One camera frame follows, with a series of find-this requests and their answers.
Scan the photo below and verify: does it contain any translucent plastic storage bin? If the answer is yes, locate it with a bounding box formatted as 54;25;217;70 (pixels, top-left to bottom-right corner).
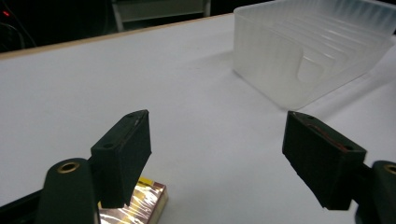
233;0;396;110

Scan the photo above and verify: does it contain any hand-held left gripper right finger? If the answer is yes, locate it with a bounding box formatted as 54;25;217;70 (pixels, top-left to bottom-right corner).
281;110;396;224

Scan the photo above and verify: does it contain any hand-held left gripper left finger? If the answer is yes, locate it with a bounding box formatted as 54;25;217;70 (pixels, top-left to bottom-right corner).
35;109;153;224

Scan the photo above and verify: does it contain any shiny small box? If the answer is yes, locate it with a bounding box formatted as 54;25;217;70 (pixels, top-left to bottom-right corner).
98;176;169;224

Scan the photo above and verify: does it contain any black cable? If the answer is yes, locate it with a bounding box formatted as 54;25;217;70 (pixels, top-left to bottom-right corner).
0;6;37;50

